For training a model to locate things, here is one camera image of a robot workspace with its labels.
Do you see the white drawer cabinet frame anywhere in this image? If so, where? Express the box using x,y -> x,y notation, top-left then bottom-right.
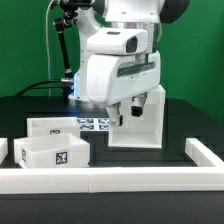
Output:
108,85 -> 166,149

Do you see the white drawer box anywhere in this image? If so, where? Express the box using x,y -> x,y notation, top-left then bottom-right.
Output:
14,133 -> 90,168
27,117 -> 80,137

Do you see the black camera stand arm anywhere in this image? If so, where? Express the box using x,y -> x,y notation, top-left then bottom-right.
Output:
52,0 -> 93,80

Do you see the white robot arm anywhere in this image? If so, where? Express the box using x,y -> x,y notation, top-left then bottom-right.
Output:
74,0 -> 190,127

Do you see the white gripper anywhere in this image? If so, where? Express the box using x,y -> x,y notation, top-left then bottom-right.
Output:
87,52 -> 161,127

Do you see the black cable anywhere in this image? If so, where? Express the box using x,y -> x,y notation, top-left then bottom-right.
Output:
15,78 -> 75,98

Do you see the white fence wall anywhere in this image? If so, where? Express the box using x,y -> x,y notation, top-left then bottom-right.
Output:
0,138 -> 224,194

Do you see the grey cable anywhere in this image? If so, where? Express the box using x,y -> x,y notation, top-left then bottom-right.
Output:
45,0 -> 57,98

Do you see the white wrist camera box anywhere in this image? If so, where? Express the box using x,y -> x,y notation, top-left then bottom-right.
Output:
87,28 -> 148,55

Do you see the marker tag sheet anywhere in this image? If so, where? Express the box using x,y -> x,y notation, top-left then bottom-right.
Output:
77,118 -> 109,131

